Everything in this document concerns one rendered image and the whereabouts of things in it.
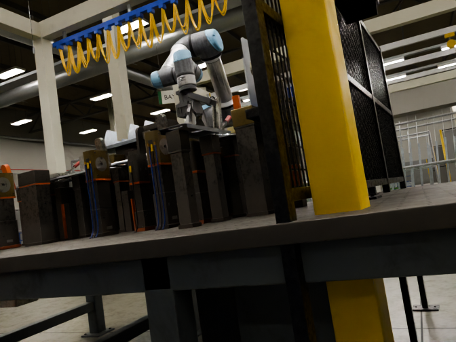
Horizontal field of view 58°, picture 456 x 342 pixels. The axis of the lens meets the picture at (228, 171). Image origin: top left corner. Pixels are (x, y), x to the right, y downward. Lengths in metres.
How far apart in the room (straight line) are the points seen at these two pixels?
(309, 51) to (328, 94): 0.10
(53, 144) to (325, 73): 5.06
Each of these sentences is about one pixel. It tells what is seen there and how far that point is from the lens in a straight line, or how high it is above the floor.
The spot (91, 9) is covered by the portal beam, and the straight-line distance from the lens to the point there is 5.70.
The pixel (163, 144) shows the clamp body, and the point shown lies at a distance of 1.49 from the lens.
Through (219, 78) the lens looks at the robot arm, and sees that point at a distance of 2.23.
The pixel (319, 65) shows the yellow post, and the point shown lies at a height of 1.01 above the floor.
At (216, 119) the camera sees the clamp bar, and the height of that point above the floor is 1.12.
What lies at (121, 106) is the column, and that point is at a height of 3.34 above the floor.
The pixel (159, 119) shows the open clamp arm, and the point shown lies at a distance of 1.55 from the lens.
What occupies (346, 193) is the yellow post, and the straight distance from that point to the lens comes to 0.88.
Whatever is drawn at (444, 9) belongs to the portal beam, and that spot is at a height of 3.30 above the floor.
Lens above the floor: 0.75
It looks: 5 degrees up
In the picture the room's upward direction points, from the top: 9 degrees counter-clockwise
